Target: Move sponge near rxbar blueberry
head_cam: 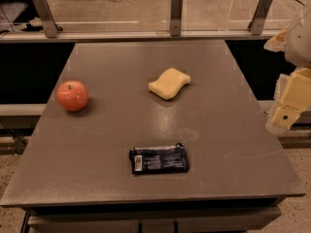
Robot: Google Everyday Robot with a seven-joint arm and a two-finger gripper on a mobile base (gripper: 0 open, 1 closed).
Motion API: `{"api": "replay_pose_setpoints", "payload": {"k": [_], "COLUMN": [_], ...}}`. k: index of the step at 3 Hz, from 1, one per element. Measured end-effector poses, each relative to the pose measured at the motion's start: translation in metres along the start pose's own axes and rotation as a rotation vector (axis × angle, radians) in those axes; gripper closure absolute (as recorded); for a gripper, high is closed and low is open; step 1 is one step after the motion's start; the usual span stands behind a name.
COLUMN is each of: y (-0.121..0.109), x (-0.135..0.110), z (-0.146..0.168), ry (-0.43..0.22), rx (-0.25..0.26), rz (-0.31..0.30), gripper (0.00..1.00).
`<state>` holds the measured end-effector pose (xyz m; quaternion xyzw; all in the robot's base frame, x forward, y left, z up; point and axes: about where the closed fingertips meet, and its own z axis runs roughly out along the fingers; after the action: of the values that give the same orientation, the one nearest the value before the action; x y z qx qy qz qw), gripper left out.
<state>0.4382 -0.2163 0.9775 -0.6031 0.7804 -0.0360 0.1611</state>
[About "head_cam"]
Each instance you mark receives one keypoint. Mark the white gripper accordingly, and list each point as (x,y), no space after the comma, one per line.
(300,40)

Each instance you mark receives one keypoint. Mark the yellow sponge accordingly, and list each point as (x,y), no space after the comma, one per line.
(169,83)

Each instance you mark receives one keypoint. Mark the dark blue rxbar wrapper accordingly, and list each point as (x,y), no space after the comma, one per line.
(159,160)

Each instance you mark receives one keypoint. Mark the grey under-table cabinet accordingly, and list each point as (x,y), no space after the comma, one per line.
(237,220)

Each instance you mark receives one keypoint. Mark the red apple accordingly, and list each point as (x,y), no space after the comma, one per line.
(72,96)

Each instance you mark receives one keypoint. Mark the clear acrylic barrier panel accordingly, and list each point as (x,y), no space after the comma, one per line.
(147,15)

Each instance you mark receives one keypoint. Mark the metal barrier rail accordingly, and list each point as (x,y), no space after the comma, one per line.
(134,36)

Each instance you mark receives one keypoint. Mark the right metal bracket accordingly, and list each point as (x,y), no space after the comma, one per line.
(257,23)

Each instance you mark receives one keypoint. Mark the metal bracket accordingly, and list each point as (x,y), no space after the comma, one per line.
(257,23)
(176,10)
(43,10)

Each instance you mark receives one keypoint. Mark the middle metal bracket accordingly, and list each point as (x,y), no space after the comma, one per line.
(176,10)

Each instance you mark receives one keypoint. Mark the left metal bracket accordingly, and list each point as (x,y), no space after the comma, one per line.
(43,10)

